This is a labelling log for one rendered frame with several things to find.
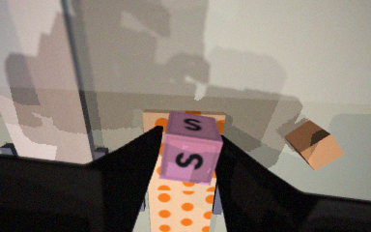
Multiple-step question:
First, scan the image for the pink cube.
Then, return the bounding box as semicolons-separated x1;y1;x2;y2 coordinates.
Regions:
158;111;223;186

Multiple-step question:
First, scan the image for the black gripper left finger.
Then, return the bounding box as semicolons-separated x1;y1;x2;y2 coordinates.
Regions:
0;126;163;232

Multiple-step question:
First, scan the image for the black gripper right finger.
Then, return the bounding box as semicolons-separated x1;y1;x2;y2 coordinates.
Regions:
214;134;371;232

